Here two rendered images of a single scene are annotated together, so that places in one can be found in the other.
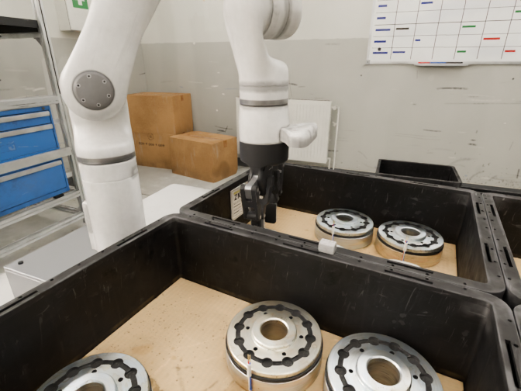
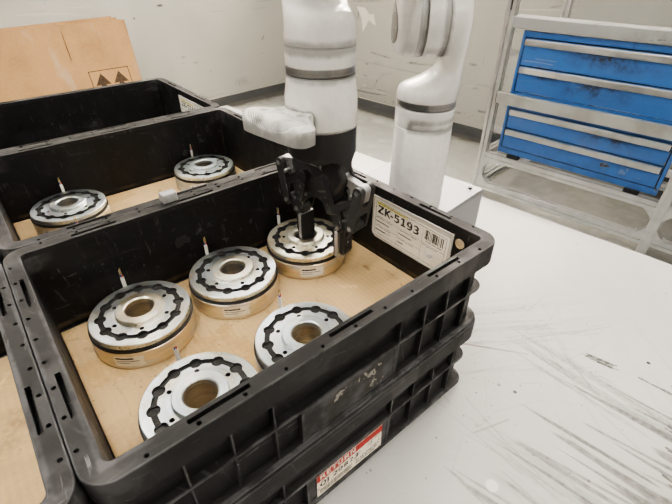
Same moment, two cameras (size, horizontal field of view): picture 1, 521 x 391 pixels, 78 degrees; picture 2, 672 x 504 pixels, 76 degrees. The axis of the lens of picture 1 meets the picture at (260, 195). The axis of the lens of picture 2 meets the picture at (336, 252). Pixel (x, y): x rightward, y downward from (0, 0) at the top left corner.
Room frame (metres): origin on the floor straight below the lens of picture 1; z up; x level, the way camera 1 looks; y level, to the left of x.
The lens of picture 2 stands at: (0.67, -0.42, 1.17)
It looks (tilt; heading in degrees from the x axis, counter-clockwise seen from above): 35 degrees down; 112
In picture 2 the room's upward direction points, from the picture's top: straight up
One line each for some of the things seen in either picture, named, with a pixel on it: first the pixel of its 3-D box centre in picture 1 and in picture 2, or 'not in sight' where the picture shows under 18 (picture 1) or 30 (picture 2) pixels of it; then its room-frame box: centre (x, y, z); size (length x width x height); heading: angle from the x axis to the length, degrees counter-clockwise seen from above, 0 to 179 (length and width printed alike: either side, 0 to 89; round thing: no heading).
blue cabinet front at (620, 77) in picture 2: not in sight; (588, 111); (0.97, 1.73, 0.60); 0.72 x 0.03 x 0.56; 158
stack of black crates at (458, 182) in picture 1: (408, 207); not in sight; (1.66, -0.84, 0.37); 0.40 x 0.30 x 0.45; 68
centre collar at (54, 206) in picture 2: not in sight; (68, 203); (0.09, -0.05, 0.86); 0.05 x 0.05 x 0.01
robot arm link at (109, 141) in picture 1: (99, 113); (432, 52); (0.54, 0.26, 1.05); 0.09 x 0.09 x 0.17; 24
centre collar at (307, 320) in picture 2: (344, 219); (306, 334); (0.53, -0.15, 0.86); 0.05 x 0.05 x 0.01
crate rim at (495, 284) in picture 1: (336, 206); (258, 256); (0.46, -0.12, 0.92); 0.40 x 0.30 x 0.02; 62
